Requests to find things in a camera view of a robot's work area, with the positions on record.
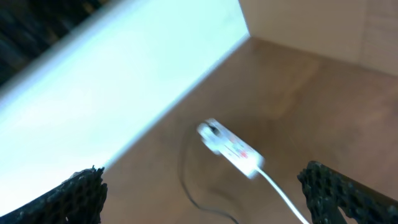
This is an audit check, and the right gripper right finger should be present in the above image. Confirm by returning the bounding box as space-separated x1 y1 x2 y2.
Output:
297 161 397 224

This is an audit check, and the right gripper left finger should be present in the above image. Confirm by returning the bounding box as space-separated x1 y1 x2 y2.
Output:
1 167 108 224

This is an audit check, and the white power strip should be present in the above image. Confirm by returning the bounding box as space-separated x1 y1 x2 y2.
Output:
197 118 265 179

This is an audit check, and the black charger cable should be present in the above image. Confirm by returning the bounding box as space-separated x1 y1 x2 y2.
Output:
178 124 240 224

